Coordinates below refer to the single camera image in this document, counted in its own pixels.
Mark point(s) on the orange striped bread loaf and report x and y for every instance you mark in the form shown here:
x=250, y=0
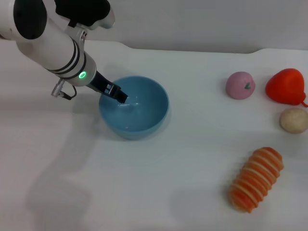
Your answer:
x=256, y=180

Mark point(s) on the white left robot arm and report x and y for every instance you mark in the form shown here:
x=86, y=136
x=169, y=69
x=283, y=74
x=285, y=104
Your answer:
x=53, y=43

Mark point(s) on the beige round bun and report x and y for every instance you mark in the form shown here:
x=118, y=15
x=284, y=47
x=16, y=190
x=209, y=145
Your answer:
x=293, y=120

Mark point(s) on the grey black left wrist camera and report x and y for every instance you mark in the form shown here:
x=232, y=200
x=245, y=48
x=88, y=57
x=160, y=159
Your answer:
x=84, y=10

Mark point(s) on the pink peach toy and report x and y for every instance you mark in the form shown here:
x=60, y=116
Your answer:
x=239, y=85

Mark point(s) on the red pepper toy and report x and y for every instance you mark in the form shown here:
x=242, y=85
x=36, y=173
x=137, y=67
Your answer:
x=285, y=86

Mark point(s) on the blue bowl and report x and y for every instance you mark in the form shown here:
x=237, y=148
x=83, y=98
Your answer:
x=144, y=115

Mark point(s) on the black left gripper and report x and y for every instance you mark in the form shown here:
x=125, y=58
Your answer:
x=101, y=83

